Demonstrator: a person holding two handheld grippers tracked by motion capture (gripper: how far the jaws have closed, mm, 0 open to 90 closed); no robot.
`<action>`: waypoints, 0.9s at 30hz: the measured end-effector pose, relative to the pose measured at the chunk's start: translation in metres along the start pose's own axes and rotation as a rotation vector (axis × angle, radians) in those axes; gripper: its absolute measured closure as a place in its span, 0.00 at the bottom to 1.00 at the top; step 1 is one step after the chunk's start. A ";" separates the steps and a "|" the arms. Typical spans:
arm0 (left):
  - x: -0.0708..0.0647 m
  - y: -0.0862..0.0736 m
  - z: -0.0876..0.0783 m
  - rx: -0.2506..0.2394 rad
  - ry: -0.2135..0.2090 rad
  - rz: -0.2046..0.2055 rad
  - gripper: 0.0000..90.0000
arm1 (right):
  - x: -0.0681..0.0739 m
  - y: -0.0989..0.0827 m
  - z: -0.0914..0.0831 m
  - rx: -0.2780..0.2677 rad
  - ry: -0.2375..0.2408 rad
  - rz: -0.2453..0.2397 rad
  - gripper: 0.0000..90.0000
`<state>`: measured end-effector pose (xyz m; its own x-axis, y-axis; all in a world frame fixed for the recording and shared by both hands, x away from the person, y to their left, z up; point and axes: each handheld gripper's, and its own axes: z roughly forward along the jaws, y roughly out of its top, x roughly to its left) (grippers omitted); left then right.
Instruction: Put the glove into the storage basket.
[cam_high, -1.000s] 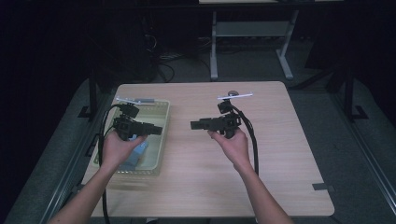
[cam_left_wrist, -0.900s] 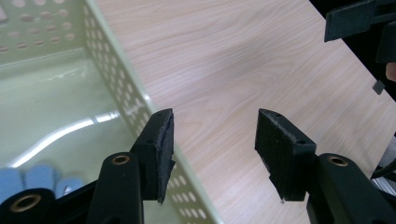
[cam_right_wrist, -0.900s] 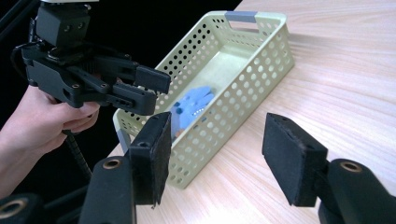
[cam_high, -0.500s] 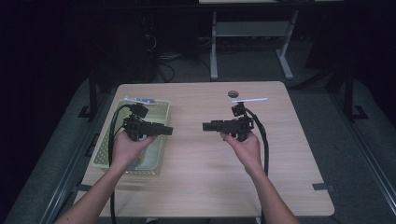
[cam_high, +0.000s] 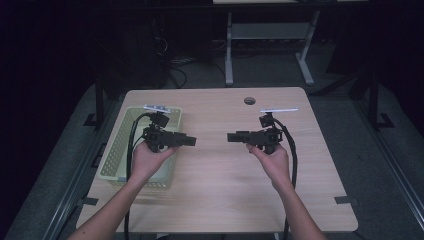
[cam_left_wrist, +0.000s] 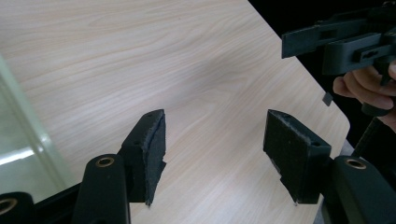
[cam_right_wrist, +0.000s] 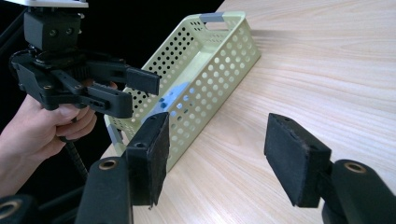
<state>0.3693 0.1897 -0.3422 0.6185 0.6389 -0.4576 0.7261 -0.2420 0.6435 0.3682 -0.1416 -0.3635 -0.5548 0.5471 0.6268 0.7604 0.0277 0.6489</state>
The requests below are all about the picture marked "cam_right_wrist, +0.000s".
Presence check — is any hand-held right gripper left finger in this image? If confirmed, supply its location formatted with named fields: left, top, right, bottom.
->
left=124, top=111, right=171, bottom=209

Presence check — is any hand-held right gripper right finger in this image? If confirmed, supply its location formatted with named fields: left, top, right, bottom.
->
left=263, top=112, right=332, bottom=209

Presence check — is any pale yellow perforated plastic basket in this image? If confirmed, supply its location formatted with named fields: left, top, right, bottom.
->
left=104, top=11, right=262, bottom=173

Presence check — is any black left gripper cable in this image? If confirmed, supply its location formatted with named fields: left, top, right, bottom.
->
left=64, top=136, right=90, bottom=182

